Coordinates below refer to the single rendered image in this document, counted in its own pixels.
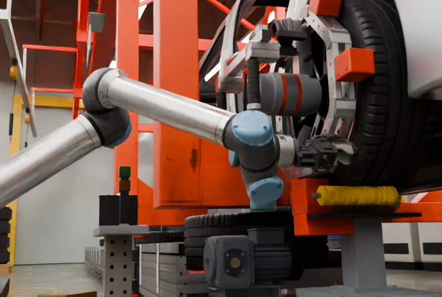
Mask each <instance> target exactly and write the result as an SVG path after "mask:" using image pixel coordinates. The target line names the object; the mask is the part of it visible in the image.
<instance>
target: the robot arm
mask: <svg viewBox="0 0 442 297"><path fill-rule="evenodd" d="M82 102H83V104H84V107H85V109H86V111H85V112H84V113H82V114H80V115H79V116H78V117H77V118H75V119H74V120H72V121H71V122H68V123H67V124H65V125H63V126H62V127H60V128H58V129H57V130H55V131H53V132H52V133H50V134H48V135H46V136H45V137H43V138H41V139H40V140H38V141H36V142H35V143H33V144H31V145H30V146H28V147H26V148H24V149H23V150H21V151H19V152H17V153H16V154H14V155H12V156H11V157H9V158H7V159H6V160H4V161H2V162H0V209H1V208H3V207H4V206H6V205H7V204H9V203H11V202H12V201H14V200H16V199H17V198H18V197H20V196H22V195H23V194H25V193H27V192H28V191H30V190H32V189H33V188H34V187H37V186H38V185H39V184H41V183H43V182H44V181H46V180H47V179H49V178H50V177H52V176H54V175H55V174H57V173H59V172H60V171H62V170H63V169H65V168H67V167H68V166H70V165H71V164H73V163H75V162H76V161H78V160H79V159H81V158H83V157H84V156H85V155H87V154H89V153H90V152H92V151H94V150H95V149H97V148H100V147H102V146H103V147H107V148H110V147H112V146H114V147H115V146H118V145H120V144H121V143H123V142H124V141H125V140H126V139H127V138H128V137H129V136H130V133H131V132H132V123H131V118H130V115H129V114H128V110H129V111H131V112H134V113H136V114H139V115H142V116H145V117H147V118H150V119H152V120H155V121H157V122H160V123H162V124H165V125H168V126H170V127H174V128H176V129H179V130H181V131H184V132H186V133H189V134H192V135H194V136H197V137H200V138H202V139H205V140H208V141H210V142H212V143H216V144H217V145H221V146H223V147H224V148H226V149H229V152H228V158H229V163H230V165H231V166H232V167H235V168H236V167H239V170H240V172H241V176H242V178H243V182H244V184H245V188H246V190H247V195H248V196H249V198H250V199H251V201H252V202H254V203H256V204H269V203H271V202H273V201H275V200H277V199H279V197H281V195H282V194H283V190H284V185H283V181H282V180H281V178H280V174H279V169H278V168H288V167H290V166H291V165H292V164H294V166H295V167H296V168H312V170H313V172H314V173H331V171H330V170H331V169H332V168H333V165H334V162H335V160H338V161H340V162H341V163H342V164H345V165H348V164H350V161H349V156H350V155H352V154H354V153H356V152H357V151H358V148H357V147H356V146H355V145H354V144H353V143H352V142H350V141H348V140H346V139H344V138H343V137H340V136H338V135H336V134H334V133H327V134H325V133H322V135H314V136H313V137H311V134H310V131H311V127H308V126H303V128H302V130H300V132H299V133H298V139H296V138H292V137H291V136H290V135H279V134H274V130H273V128H272V125H271V121H270V119H269V117H268V116H267V115H266V114H264V113H262V112H259V111H257V110H246V111H243V112H240V113H239V114H235V113H233V112H229V111H227V110H223V109H221V108H217V107H215V106H211V105H208V104H205V103H201V102H199V101H195V100H193V99H189V98H187V97H183V96H181V95H177V94H175V93H171V92H169V91H165V90H163V89H159V88H157V87H153V86H151V85H147V84H145V83H141V82H139V81H136V80H132V79H130V78H128V76H127V75H126V73H125V72H123V71H122V70H119V69H117V68H111V67H106V68H101V69H98V70H96V71H94V72H93V73H92V74H91V75H90V76H89V77H88V78H87V79H86V81H85V83H84V86H83V88H82ZM317 169H325V170H326V171H318V170H317Z"/></svg>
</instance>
